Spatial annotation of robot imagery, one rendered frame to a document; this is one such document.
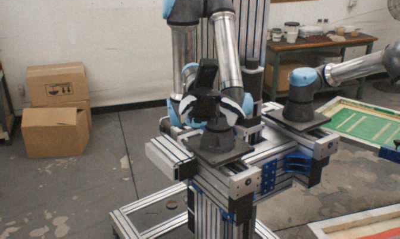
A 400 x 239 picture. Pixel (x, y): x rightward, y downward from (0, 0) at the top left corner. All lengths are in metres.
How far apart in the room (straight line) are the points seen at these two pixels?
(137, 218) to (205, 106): 1.95
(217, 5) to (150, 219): 1.86
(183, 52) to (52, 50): 3.43
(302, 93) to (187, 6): 0.74
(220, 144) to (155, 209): 1.47
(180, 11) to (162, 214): 1.83
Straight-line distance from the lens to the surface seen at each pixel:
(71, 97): 4.30
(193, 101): 0.83
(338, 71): 1.74
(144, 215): 2.77
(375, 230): 1.70
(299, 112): 1.74
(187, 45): 1.27
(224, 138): 1.42
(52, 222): 3.24
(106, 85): 4.74
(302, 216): 3.16
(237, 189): 1.40
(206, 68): 0.86
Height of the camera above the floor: 2.02
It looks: 25 degrees down
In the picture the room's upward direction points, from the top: straight up
